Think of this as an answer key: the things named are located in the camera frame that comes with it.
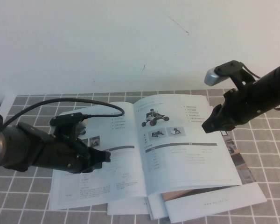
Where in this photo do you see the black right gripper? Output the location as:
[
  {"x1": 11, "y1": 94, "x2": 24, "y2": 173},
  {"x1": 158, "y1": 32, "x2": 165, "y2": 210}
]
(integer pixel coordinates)
[{"x1": 202, "y1": 84, "x2": 263, "y2": 134}]

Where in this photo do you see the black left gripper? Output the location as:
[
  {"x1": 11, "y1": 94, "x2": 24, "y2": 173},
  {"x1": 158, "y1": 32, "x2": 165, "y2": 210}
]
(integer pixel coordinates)
[{"x1": 43, "y1": 137, "x2": 112, "y2": 175}]

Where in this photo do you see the white product manual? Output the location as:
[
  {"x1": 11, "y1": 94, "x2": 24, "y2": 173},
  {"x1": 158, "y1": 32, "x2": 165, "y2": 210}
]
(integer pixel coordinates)
[{"x1": 48, "y1": 94, "x2": 243, "y2": 210}]

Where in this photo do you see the plain white paper booklet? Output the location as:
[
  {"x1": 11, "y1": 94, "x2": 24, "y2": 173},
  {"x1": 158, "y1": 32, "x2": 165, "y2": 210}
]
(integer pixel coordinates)
[{"x1": 106, "y1": 195, "x2": 170, "y2": 220}]

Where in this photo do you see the grey checked tablecloth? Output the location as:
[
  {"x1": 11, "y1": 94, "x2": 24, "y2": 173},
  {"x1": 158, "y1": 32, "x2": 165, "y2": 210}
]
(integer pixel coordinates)
[{"x1": 0, "y1": 86, "x2": 280, "y2": 224}]

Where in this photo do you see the brochure with photo cover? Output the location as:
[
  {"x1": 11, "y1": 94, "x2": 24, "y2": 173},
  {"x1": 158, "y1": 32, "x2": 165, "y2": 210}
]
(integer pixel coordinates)
[{"x1": 162, "y1": 106, "x2": 267, "y2": 223}]

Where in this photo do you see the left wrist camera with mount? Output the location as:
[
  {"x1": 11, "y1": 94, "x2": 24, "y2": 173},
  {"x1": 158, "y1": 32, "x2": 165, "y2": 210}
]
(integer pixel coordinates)
[{"x1": 49, "y1": 112, "x2": 88, "y2": 140}]

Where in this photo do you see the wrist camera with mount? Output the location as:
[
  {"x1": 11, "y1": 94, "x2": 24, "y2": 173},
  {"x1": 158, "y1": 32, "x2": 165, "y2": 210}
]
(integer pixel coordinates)
[
  {"x1": 49, "y1": 112, "x2": 88, "y2": 140},
  {"x1": 204, "y1": 60, "x2": 257, "y2": 94}
]

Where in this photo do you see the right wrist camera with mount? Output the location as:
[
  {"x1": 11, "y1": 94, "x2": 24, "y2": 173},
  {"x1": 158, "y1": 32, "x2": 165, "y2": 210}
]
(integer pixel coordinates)
[{"x1": 204, "y1": 60, "x2": 257, "y2": 94}]

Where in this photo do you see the thick black left camera cable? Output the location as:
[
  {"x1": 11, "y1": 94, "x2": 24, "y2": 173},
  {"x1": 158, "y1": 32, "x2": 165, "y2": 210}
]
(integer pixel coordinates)
[{"x1": 0, "y1": 98, "x2": 126, "y2": 143}]

